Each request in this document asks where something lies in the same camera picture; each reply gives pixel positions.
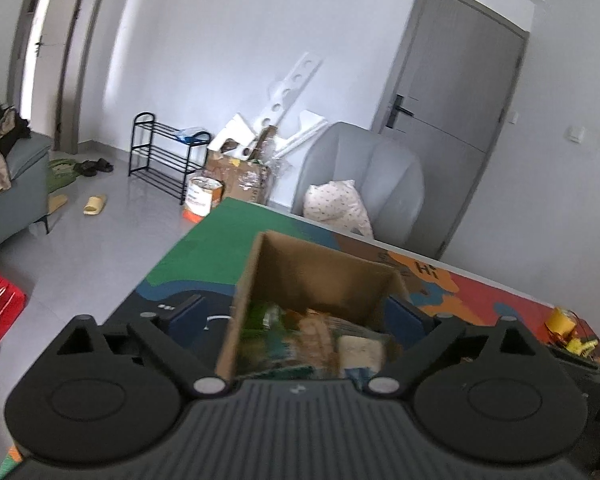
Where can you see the white wall switch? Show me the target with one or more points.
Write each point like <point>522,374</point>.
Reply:
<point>575,134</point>

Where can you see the white blue label snack packet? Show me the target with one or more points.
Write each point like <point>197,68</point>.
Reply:
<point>359,359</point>

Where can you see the white dotted pillow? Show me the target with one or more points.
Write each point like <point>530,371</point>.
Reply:
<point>337,204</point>

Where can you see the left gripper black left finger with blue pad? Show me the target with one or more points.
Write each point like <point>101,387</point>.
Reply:
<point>184,340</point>

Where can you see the green snack bar packet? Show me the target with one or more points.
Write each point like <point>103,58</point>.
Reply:
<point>265,342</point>

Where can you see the yellow slipper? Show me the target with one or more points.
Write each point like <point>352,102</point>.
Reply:
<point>95,205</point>
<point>56,202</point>

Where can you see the brown cardboard box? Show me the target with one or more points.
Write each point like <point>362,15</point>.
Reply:
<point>298,275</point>

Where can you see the yellow toy clutter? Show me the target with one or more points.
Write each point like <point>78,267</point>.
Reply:
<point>580,347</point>

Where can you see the white foam board with holes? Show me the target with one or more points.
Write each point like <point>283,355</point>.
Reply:
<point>284,94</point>

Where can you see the grey closed door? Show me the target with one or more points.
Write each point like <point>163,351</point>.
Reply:
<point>457,67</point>

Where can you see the black metal shoe rack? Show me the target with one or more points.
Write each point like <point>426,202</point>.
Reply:
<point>164,156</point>

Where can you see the black shoes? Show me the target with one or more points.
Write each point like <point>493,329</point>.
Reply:
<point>89,168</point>

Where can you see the brown carton with packaging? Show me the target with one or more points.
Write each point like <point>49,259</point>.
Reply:
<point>250,180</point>

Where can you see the grey armchair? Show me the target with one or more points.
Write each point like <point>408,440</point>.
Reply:
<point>387,175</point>

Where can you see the orange white bucket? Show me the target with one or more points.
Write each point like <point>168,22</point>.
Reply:
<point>203,194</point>

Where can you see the grey sofa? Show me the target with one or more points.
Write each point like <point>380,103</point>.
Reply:
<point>23,185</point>

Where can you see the black door handle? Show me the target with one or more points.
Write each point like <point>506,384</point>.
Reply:
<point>397,108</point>

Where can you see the colourful cartoon table mat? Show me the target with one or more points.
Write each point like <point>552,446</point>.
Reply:
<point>502,402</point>

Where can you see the open grey door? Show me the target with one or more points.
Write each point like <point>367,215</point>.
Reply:
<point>48,68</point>

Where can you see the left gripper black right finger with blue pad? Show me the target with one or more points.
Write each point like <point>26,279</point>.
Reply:
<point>424,340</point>

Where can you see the teal clear cracker packet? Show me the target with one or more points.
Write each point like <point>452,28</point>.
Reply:
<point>313,342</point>

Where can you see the green door mat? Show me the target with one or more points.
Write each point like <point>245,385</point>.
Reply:
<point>61,173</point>

